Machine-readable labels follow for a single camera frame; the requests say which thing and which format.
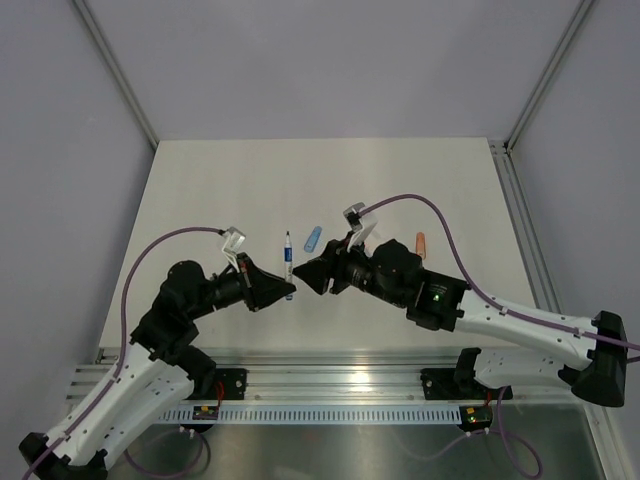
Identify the orange highlighter pen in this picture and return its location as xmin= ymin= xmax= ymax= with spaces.
xmin=415 ymin=232 xmax=427 ymax=260

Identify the left aluminium frame post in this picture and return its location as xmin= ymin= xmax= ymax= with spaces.
xmin=70 ymin=0 xmax=160 ymax=151

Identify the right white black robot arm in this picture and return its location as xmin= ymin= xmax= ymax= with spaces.
xmin=292 ymin=240 xmax=628 ymax=408

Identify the white slotted cable duct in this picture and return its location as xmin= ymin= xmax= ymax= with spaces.
xmin=157 ymin=405 xmax=462 ymax=425

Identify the aluminium frame post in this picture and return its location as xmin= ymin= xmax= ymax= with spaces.
xmin=70 ymin=0 xmax=160 ymax=151
xmin=504 ymin=0 xmax=599 ymax=154

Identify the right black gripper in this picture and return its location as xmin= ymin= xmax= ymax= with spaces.
xmin=294 ymin=230 xmax=407 ymax=308

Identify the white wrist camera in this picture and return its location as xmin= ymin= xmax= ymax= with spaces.
xmin=343 ymin=202 xmax=378 ymax=252
xmin=221 ymin=227 xmax=246 ymax=272

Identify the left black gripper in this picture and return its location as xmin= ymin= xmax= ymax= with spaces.
xmin=187 ymin=252 xmax=296 ymax=320

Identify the blue highlighter pen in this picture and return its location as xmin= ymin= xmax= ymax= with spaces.
xmin=303 ymin=226 xmax=322 ymax=254

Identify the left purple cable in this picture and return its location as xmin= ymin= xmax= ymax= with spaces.
xmin=19 ymin=225 xmax=226 ymax=480

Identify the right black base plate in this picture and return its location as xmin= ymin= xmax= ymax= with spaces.
xmin=420 ymin=368 xmax=500 ymax=400

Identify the right side aluminium rail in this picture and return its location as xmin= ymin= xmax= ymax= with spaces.
xmin=488 ymin=140 xmax=562 ymax=313

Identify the right aluminium frame post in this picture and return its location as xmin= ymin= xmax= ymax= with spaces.
xmin=504 ymin=0 xmax=599 ymax=154

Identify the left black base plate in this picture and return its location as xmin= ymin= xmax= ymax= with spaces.
xmin=214 ymin=368 xmax=248 ymax=401

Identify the white blue-capped pen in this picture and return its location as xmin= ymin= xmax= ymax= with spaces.
xmin=284 ymin=231 xmax=293 ymax=283

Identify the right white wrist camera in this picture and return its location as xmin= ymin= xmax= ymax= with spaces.
xmin=343 ymin=202 xmax=378 ymax=252

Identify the aluminium rail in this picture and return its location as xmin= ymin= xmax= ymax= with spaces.
xmin=488 ymin=140 xmax=562 ymax=313
xmin=64 ymin=347 xmax=609 ymax=404

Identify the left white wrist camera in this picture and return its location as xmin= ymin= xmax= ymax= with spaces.
xmin=221 ymin=227 xmax=246 ymax=272

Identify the aluminium front rail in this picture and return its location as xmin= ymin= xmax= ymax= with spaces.
xmin=64 ymin=347 xmax=609 ymax=404

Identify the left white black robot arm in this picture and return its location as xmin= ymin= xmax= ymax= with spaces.
xmin=19 ymin=253 xmax=296 ymax=479

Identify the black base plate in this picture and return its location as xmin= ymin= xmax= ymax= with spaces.
xmin=214 ymin=368 xmax=248 ymax=401
xmin=420 ymin=368 xmax=500 ymax=400

